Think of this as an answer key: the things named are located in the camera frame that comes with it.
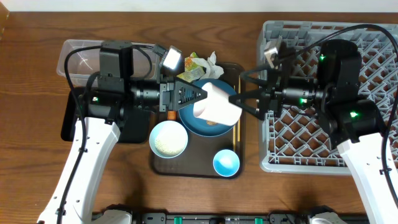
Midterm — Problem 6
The large blue plate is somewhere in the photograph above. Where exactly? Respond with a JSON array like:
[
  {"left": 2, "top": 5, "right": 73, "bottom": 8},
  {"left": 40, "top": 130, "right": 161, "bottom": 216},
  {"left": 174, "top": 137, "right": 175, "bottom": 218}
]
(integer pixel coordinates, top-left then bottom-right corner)
[{"left": 178, "top": 78, "right": 236, "bottom": 137}]

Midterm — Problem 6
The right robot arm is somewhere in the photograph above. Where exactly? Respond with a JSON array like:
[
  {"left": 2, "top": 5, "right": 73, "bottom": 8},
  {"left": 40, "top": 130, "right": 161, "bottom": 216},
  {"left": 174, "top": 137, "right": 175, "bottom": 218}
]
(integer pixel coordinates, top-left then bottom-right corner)
[{"left": 229, "top": 39, "right": 397, "bottom": 223}]

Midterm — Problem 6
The black plastic bin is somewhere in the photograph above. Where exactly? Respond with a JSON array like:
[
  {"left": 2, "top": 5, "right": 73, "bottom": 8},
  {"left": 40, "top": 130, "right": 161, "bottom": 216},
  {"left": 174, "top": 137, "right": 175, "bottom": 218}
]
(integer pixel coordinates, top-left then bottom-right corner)
[{"left": 75, "top": 87, "right": 150, "bottom": 144}]

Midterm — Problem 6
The blue cup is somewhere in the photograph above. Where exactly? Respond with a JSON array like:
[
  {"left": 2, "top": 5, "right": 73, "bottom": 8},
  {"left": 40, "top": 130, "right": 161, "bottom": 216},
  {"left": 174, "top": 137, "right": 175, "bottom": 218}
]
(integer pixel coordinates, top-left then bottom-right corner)
[{"left": 213, "top": 149, "right": 240, "bottom": 177}]

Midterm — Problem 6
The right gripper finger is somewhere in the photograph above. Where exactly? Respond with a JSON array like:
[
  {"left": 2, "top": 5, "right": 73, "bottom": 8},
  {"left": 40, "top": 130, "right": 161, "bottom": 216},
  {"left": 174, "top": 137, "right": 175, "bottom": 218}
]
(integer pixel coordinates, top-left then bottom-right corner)
[
  {"left": 228, "top": 88, "right": 267, "bottom": 121},
  {"left": 240, "top": 64, "right": 271, "bottom": 86}
]

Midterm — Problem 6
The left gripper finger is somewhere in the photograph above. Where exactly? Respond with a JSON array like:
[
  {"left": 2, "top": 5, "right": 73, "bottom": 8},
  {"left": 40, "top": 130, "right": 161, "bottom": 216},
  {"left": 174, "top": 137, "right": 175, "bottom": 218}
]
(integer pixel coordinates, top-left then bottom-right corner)
[
  {"left": 174, "top": 78, "right": 207, "bottom": 96},
  {"left": 171, "top": 91, "right": 208, "bottom": 111}
]

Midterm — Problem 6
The grey dishwasher rack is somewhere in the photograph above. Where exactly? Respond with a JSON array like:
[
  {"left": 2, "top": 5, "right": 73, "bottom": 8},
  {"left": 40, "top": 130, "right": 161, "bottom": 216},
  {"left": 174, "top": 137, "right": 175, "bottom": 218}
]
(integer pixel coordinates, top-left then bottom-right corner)
[{"left": 257, "top": 21, "right": 397, "bottom": 175}]

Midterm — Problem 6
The pink cup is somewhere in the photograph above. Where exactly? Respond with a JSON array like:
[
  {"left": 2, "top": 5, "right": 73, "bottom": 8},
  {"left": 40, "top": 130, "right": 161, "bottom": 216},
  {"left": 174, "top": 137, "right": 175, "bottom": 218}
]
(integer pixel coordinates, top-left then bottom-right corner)
[{"left": 193, "top": 82, "right": 242, "bottom": 126}]

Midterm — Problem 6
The orange carrot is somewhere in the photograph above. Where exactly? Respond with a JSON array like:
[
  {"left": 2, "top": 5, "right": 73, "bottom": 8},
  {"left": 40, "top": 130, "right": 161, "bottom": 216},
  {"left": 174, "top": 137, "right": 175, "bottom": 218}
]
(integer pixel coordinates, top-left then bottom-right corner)
[{"left": 167, "top": 110, "right": 177, "bottom": 121}]

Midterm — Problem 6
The yellow green snack wrapper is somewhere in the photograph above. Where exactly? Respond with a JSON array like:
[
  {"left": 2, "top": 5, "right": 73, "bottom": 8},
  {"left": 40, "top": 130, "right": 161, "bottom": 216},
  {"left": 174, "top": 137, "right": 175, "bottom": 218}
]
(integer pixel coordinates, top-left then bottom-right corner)
[{"left": 177, "top": 52, "right": 205, "bottom": 83}]

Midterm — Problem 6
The wooden chopstick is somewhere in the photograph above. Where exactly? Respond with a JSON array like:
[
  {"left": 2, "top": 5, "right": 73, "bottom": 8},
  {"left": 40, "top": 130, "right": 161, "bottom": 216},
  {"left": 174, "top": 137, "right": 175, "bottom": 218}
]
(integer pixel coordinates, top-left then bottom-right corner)
[
  {"left": 237, "top": 76, "right": 241, "bottom": 142},
  {"left": 232, "top": 85, "right": 237, "bottom": 154}
]

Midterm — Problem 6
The white tissue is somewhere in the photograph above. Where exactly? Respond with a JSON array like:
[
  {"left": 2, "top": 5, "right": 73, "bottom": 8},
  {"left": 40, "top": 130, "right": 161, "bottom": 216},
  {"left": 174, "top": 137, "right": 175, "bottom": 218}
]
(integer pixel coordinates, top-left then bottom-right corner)
[{"left": 193, "top": 51, "right": 224, "bottom": 80}]

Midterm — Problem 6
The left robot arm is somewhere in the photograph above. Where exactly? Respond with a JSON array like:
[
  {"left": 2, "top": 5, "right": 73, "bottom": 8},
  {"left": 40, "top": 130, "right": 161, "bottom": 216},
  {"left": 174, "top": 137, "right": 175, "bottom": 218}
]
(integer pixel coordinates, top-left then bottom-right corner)
[{"left": 37, "top": 40, "right": 208, "bottom": 223}]

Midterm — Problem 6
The clear plastic bin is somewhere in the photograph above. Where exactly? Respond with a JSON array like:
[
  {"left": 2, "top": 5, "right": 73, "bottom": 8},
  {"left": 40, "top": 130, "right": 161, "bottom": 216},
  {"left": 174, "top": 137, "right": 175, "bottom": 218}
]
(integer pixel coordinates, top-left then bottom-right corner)
[{"left": 57, "top": 39, "right": 159, "bottom": 86}]

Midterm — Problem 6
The brown food scrap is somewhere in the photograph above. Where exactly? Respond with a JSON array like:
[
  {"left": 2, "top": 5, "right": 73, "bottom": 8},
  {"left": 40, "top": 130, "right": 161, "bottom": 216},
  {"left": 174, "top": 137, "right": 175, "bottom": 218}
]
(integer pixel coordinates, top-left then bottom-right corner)
[{"left": 206, "top": 121, "right": 217, "bottom": 126}]

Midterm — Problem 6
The light blue rice bowl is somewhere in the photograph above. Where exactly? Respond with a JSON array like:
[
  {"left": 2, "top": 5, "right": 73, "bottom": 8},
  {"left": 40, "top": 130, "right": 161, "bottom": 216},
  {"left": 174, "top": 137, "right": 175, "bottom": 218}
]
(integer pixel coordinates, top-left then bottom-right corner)
[{"left": 149, "top": 121, "right": 188, "bottom": 159}]

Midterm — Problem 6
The dark brown serving tray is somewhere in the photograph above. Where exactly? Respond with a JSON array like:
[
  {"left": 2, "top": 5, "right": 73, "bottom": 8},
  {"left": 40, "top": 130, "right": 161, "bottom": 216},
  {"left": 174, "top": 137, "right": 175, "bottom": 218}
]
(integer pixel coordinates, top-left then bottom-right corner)
[{"left": 150, "top": 62, "right": 247, "bottom": 180}]

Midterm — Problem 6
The right wooden chopstick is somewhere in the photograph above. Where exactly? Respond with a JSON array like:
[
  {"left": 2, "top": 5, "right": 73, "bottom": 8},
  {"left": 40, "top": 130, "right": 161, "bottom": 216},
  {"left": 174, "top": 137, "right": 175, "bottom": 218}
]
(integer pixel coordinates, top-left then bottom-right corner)
[{"left": 237, "top": 76, "right": 241, "bottom": 142}]

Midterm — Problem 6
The left wooden chopstick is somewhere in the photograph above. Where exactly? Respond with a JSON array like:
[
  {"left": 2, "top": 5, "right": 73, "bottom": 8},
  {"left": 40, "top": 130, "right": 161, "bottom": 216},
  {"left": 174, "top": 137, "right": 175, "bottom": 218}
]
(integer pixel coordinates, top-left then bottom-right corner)
[{"left": 232, "top": 85, "right": 237, "bottom": 154}]

